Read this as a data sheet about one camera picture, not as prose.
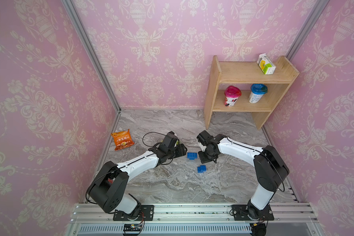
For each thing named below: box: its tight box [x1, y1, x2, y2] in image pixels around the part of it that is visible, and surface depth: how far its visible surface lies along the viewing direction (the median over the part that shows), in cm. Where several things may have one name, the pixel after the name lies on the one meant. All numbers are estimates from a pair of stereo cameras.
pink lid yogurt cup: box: [224, 85, 242, 108], surface depth 89 cm
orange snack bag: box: [111, 128, 135, 151], surface depth 100 cm
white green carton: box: [256, 52, 277, 75], surface depth 80 cm
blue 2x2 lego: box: [197, 164, 207, 174], surface depth 87 cm
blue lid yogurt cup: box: [248, 83, 268, 104], surface depth 91 cm
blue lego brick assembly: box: [186, 152, 198, 160], surface depth 93 cm
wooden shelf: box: [203, 55, 300, 131], surface depth 84 cm
